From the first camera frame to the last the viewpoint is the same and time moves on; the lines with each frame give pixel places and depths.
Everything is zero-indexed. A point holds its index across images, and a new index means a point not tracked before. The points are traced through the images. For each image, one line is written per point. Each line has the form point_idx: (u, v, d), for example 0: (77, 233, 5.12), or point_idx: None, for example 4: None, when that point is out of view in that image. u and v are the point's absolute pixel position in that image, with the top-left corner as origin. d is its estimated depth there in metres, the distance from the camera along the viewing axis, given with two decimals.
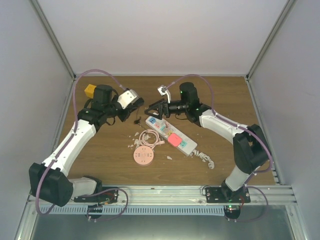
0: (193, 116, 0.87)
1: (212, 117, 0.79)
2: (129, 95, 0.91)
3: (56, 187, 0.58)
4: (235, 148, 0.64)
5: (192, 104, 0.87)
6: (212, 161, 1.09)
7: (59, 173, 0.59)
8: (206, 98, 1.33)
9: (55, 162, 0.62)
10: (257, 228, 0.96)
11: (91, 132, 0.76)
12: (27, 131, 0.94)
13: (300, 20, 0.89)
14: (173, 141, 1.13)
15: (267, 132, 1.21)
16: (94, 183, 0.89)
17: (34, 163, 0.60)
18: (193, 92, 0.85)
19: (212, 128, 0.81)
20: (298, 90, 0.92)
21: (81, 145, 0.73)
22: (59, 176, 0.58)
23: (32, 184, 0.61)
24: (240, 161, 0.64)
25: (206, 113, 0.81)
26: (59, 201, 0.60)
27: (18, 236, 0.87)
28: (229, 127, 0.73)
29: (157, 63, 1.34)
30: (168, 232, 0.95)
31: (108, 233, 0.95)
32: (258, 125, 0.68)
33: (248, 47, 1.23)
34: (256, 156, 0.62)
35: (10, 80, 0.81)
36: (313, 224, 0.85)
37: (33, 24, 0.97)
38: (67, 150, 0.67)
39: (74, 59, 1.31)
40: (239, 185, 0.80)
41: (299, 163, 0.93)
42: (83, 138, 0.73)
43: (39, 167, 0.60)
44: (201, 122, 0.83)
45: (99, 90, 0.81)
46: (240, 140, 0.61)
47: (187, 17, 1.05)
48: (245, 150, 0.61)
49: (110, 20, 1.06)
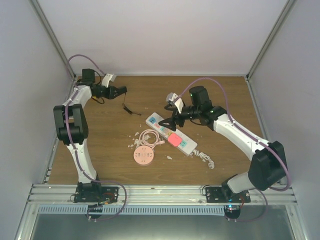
0: (206, 118, 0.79)
1: (230, 125, 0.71)
2: (109, 75, 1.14)
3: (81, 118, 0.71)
4: (254, 164, 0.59)
5: (204, 107, 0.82)
6: (212, 161, 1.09)
7: (80, 105, 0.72)
8: (219, 100, 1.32)
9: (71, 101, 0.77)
10: (257, 229, 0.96)
11: (89, 94, 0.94)
12: (27, 132, 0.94)
13: (301, 20, 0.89)
14: (173, 141, 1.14)
15: (267, 132, 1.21)
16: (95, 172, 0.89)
17: (55, 105, 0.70)
18: (204, 93, 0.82)
19: (227, 135, 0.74)
20: (298, 89, 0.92)
21: (85, 100, 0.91)
22: (80, 106, 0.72)
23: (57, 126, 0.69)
24: (255, 175, 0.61)
25: (222, 119, 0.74)
26: (83, 134, 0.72)
27: (18, 236, 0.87)
28: (248, 141, 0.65)
29: (156, 64, 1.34)
30: (168, 232, 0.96)
31: (108, 233, 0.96)
32: (280, 143, 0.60)
33: (248, 47, 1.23)
34: (273, 177, 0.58)
35: (10, 81, 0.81)
36: (313, 223, 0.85)
37: (33, 25, 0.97)
38: (78, 96, 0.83)
39: (74, 59, 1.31)
40: (241, 189, 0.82)
41: (298, 162, 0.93)
42: (85, 94, 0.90)
43: (60, 107, 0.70)
44: (216, 127, 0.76)
45: (86, 71, 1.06)
46: (259, 158, 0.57)
47: (187, 17, 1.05)
48: (263, 169, 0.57)
49: (110, 20, 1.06)
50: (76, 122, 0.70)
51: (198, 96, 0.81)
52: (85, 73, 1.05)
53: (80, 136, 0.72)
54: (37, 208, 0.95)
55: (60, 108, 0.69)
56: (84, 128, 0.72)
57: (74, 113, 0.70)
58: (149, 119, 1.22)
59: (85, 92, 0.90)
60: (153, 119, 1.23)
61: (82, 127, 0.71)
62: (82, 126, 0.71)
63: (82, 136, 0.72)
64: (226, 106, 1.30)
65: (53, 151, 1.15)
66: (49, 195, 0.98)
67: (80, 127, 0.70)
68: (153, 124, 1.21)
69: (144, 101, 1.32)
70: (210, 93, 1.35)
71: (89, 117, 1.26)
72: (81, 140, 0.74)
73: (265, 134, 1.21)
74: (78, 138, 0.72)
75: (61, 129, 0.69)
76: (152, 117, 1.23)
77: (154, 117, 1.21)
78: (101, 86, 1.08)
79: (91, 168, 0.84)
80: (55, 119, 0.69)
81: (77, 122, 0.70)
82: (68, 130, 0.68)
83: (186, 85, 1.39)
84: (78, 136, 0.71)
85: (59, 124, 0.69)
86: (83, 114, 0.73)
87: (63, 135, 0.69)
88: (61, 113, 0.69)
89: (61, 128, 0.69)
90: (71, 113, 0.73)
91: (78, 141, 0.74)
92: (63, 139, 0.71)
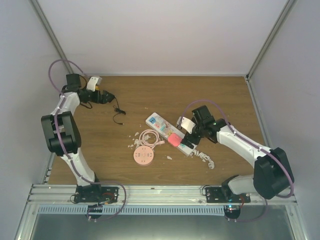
0: (209, 130, 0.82)
1: (231, 134, 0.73)
2: (94, 79, 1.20)
3: (72, 125, 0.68)
4: (256, 171, 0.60)
5: (206, 121, 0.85)
6: (212, 161, 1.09)
7: (69, 112, 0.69)
8: (218, 100, 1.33)
9: (60, 109, 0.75)
10: (257, 228, 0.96)
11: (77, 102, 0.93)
12: (27, 132, 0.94)
13: (300, 20, 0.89)
14: (172, 141, 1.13)
15: (267, 132, 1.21)
16: (92, 173, 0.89)
17: (43, 115, 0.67)
18: (205, 111, 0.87)
19: (230, 145, 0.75)
20: (298, 89, 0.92)
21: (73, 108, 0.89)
22: (70, 113, 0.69)
23: (46, 136, 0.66)
24: (260, 183, 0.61)
25: (224, 130, 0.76)
26: (76, 143, 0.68)
27: (18, 236, 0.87)
28: (250, 148, 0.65)
29: (156, 64, 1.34)
30: (168, 232, 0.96)
31: (108, 233, 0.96)
32: (282, 149, 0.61)
33: (248, 47, 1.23)
34: (277, 183, 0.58)
35: (10, 81, 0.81)
36: (313, 223, 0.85)
37: (33, 25, 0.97)
38: (67, 104, 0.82)
39: (74, 59, 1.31)
40: (241, 189, 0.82)
41: (298, 162, 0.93)
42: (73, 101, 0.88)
43: (49, 116, 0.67)
44: (218, 138, 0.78)
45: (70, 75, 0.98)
46: (262, 165, 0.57)
47: (187, 17, 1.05)
48: (266, 175, 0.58)
49: (110, 21, 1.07)
50: (68, 130, 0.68)
51: (198, 113, 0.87)
52: (69, 78, 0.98)
53: (74, 145, 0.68)
54: (37, 208, 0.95)
55: (49, 118, 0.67)
56: (77, 136, 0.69)
57: (64, 121, 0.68)
58: (150, 118, 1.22)
59: (73, 99, 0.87)
60: (153, 119, 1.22)
61: (74, 135, 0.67)
62: (74, 134, 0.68)
63: (76, 144, 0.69)
64: (225, 106, 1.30)
65: None
66: (49, 195, 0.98)
67: (72, 136, 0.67)
68: (153, 124, 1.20)
69: (144, 101, 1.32)
70: (210, 93, 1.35)
71: (89, 117, 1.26)
72: (76, 149, 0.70)
73: (265, 133, 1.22)
74: (72, 148, 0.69)
75: (51, 140, 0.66)
76: (153, 117, 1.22)
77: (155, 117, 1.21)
78: (89, 91, 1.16)
79: (88, 171, 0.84)
80: (44, 130, 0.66)
81: (68, 131, 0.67)
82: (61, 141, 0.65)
83: (186, 85, 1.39)
84: (70, 146, 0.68)
85: (49, 134, 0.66)
86: (73, 121, 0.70)
87: (54, 146, 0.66)
88: (49, 123, 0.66)
89: (51, 139, 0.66)
90: (61, 123, 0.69)
91: (72, 151, 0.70)
92: (55, 151, 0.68)
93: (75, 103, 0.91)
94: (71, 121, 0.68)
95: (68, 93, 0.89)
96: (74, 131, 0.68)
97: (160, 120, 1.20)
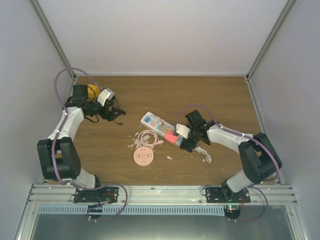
0: (201, 131, 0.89)
1: (220, 130, 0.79)
2: (105, 92, 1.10)
3: (70, 153, 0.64)
4: (242, 156, 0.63)
5: (198, 124, 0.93)
6: (209, 155, 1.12)
7: (68, 138, 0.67)
8: (218, 100, 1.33)
9: (59, 133, 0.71)
10: (257, 229, 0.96)
11: (80, 118, 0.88)
12: (27, 132, 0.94)
13: (300, 20, 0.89)
14: (170, 138, 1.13)
15: (268, 132, 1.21)
16: (93, 176, 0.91)
17: (40, 140, 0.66)
18: (197, 115, 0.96)
19: (220, 141, 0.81)
20: (298, 89, 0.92)
21: (76, 126, 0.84)
22: (69, 139, 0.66)
23: (43, 162, 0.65)
24: (248, 168, 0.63)
25: (213, 128, 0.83)
26: (73, 172, 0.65)
27: (18, 236, 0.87)
28: (235, 137, 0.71)
29: (156, 64, 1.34)
30: (168, 232, 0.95)
31: (108, 233, 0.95)
32: (264, 134, 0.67)
33: (248, 47, 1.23)
34: (264, 164, 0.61)
35: (10, 81, 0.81)
36: (313, 224, 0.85)
37: (34, 25, 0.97)
38: (67, 125, 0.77)
39: (74, 59, 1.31)
40: (240, 188, 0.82)
41: (298, 163, 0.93)
42: (76, 119, 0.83)
43: (46, 142, 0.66)
44: (210, 136, 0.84)
45: (77, 87, 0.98)
46: (245, 149, 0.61)
47: (187, 17, 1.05)
48: (251, 159, 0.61)
49: (110, 21, 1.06)
50: (64, 158, 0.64)
51: (190, 117, 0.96)
52: (75, 91, 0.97)
53: (70, 173, 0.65)
54: (37, 208, 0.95)
55: (46, 143, 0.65)
56: (74, 164, 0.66)
57: (62, 148, 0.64)
58: (144, 118, 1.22)
59: (77, 116, 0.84)
60: (148, 118, 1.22)
61: (71, 163, 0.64)
62: (71, 162, 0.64)
63: (72, 172, 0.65)
64: (225, 106, 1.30)
65: None
66: (49, 195, 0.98)
67: (69, 164, 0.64)
68: (148, 123, 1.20)
69: (144, 101, 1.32)
70: (210, 93, 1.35)
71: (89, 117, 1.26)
72: (73, 176, 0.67)
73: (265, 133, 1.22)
74: (69, 176, 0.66)
75: (47, 167, 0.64)
76: (147, 117, 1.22)
77: (149, 116, 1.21)
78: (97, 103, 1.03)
79: (89, 181, 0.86)
80: (40, 156, 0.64)
81: (65, 158, 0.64)
82: (56, 171, 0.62)
83: (186, 85, 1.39)
84: (67, 174, 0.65)
85: (46, 161, 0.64)
86: (72, 146, 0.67)
87: (49, 173, 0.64)
88: (46, 149, 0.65)
89: (47, 166, 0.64)
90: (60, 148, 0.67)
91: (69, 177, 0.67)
92: (51, 178, 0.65)
93: (80, 119, 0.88)
94: (70, 148, 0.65)
95: (72, 109, 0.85)
96: (71, 159, 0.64)
97: (155, 118, 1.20)
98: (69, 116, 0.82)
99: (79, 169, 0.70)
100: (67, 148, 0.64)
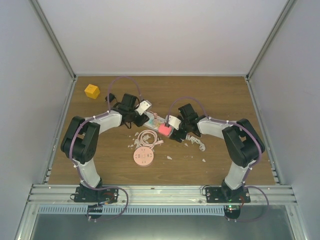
0: (193, 125, 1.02)
1: (207, 121, 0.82)
2: (145, 104, 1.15)
3: (91, 138, 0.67)
4: (227, 140, 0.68)
5: (190, 117, 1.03)
6: (203, 144, 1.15)
7: (97, 124, 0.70)
8: (218, 100, 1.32)
9: (94, 119, 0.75)
10: (257, 229, 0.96)
11: (116, 123, 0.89)
12: (27, 132, 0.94)
13: (300, 20, 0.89)
14: (163, 131, 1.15)
15: (267, 132, 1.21)
16: (96, 178, 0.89)
17: (76, 115, 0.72)
18: (188, 107, 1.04)
19: (209, 131, 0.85)
20: (298, 90, 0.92)
21: (109, 125, 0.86)
22: (96, 128, 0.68)
23: (68, 133, 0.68)
24: (234, 153, 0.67)
25: (202, 119, 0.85)
26: (84, 157, 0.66)
27: (18, 236, 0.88)
28: (221, 125, 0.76)
29: (156, 64, 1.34)
30: (168, 232, 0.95)
31: (108, 233, 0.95)
32: (247, 119, 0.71)
33: (248, 47, 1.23)
34: (246, 147, 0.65)
35: (10, 81, 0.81)
36: (313, 224, 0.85)
37: (34, 26, 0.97)
38: (104, 118, 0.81)
39: (74, 59, 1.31)
40: (238, 182, 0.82)
41: (299, 163, 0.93)
42: (112, 120, 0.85)
43: (80, 119, 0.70)
44: (200, 128, 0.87)
45: (128, 96, 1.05)
46: (228, 133, 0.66)
47: (187, 17, 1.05)
48: (234, 142, 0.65)
49: (109, 21, 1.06)
50: (84, 140, 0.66)
51: (183, 110, 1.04)
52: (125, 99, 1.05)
53: (81, 157, 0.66)
54: (37, 208, 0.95)
55: (79, 120, 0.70)
56: (89, 150, 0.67)
57: (87, 131, 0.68)
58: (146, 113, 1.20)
59: (115, 118, 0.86)
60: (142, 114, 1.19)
61: (86, 147, 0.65)
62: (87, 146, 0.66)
63: (82, 157, 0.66)
64: (225, 106, 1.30)
65: (53, 151, 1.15)
66: (49, 195, 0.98)
67: (84, 148, 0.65)
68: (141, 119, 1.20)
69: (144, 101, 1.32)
70: (210, 93, 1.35)
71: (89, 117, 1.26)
72: (82, 161, 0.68)
73: (265, 133, 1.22)
74: (79, 159, 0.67)
75: (68, 140, 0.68)
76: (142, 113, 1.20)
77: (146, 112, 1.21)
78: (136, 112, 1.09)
79: (91, 178, 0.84)
80: (68, 127, 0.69)
81: (84, 141, 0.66)
82: (71, 149, 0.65)
83: (186, 85, 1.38)
84: (79, 157, 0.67)
85: (70, 134, 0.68)
86: (96, 135, 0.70)
87: (65, 148, 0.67)
88: (76, 125, 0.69)
89: (68, 139, 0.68)
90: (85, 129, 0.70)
91: (79, 161, 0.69)
92: (65, 152, 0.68)
93: (115, 123, 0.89)
94: (93, 135, 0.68)
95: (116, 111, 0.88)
96: (89, 144, 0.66)
97: (148, 113, 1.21)
98: (109, 115, 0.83)
99: (90, 157, 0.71)
100: (91, 133, 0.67)
